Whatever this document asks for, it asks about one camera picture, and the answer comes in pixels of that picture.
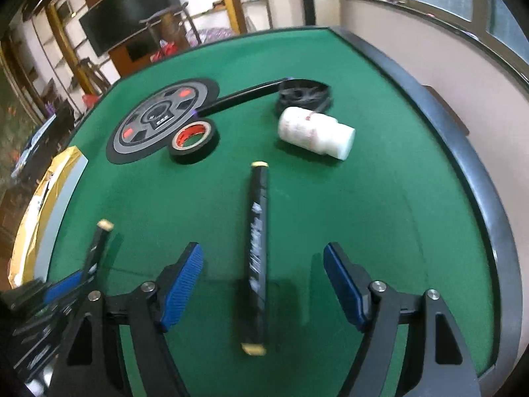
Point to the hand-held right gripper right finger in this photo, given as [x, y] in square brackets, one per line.
[345, 285]

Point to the dark wooden chair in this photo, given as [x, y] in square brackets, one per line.
[173, 20]

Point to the black television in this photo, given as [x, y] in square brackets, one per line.
[124, 8]

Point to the thin black rod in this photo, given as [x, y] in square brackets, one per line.
[244, 97]

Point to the yellow framed wall shelf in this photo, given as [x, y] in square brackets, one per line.
[248, 0]

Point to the black tape roll red core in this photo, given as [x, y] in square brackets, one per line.
[194, 140]

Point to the black marker yellow caps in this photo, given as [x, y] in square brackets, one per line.
[96, 248]
[257, 256]

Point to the red plastic bag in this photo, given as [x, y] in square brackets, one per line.
[164, 51]

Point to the white plastic bottle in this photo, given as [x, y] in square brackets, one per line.
[314, 132]

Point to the brown wooden television cabinet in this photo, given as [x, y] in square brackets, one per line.
[136, 51]

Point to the round grey table centre panel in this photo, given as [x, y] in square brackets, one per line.
[153, 120]

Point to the white cloth mat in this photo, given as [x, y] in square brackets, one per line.
[45, 206]

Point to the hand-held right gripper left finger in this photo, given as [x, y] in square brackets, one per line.
[182, 285]

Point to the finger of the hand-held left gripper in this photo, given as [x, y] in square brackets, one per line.
[62, 288]

